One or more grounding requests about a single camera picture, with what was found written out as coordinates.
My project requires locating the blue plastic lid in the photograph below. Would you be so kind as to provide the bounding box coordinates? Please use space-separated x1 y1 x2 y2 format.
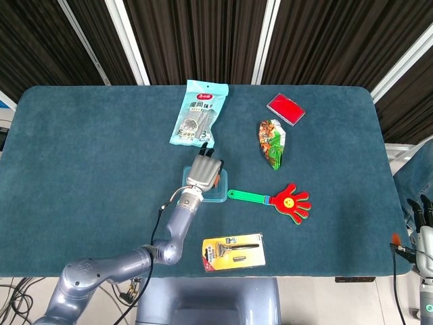
182 165 229 203

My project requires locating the red flat ink pad case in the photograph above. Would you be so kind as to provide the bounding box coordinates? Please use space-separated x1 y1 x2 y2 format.
266 92 306 127

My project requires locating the red green hand clapper toy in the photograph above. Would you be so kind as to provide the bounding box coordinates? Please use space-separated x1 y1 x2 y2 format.
227 183 313 225

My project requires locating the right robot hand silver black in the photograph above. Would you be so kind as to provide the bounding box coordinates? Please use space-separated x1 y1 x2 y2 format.
390 194 433 279

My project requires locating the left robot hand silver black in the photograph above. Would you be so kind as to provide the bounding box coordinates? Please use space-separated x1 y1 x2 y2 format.
187 142 225 190

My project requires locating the black pleated curtain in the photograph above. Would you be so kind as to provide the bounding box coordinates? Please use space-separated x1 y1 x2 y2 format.
0 0 433 145

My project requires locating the green orange snack bag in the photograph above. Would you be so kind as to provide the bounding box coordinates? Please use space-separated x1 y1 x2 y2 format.
258 118 287 172

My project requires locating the black power plug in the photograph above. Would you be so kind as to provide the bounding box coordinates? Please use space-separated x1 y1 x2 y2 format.
120 277 140 304

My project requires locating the teal table cloth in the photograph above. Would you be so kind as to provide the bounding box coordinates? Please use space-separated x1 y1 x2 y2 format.
0 84 412 279

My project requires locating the white metal rack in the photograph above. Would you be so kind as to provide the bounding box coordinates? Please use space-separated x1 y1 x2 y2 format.
384 135 433 170

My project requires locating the white frame post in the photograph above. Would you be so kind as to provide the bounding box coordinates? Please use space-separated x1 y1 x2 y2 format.
370 32 433 104
57 0 112 85
104 0 151 85
252 0 281 85

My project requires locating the blue denim fabric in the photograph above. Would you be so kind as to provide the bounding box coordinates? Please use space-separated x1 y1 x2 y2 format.
394 142 433 207

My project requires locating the black table edge bracket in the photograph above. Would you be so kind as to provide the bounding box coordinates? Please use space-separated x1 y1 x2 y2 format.
334 276 376 283

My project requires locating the black right hand cable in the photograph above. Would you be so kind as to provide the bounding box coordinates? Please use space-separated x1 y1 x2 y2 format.
390 250 406 325

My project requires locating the teal dishcloth package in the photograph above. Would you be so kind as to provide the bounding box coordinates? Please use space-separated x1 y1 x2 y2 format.
168 79 229 149

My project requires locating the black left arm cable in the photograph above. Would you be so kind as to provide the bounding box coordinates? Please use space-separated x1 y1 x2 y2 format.
135 202 170 325

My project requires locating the grey floor cable bundle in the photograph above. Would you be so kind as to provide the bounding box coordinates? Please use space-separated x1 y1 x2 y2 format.
0 277 47 325

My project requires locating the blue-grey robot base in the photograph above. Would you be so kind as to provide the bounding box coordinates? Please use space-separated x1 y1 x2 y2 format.
135 277 282 325

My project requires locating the white blue panel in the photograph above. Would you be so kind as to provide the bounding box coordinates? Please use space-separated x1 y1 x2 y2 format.
0 89 18 111

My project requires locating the yellow razor blister pack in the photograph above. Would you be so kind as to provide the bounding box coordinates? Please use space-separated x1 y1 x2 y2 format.
202 232 267 274

